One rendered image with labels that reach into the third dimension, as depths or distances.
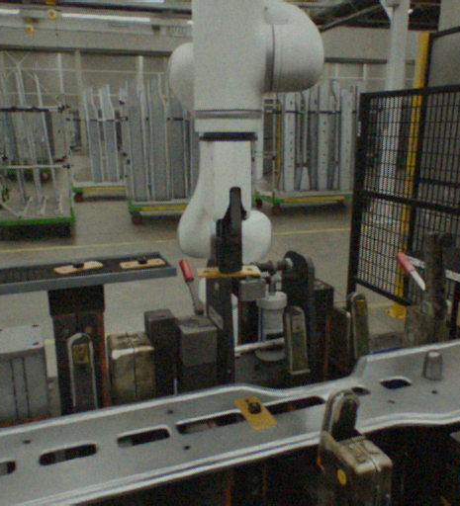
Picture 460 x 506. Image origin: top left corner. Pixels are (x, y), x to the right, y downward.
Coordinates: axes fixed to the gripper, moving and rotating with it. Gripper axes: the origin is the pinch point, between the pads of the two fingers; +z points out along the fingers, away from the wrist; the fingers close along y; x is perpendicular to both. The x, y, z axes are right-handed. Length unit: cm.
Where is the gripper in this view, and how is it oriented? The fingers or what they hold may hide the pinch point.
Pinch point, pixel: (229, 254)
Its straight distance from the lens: 68.3
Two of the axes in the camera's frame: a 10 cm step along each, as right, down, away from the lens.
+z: 0.0, 9.6, 2.7
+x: 9.9, -0.5, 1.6
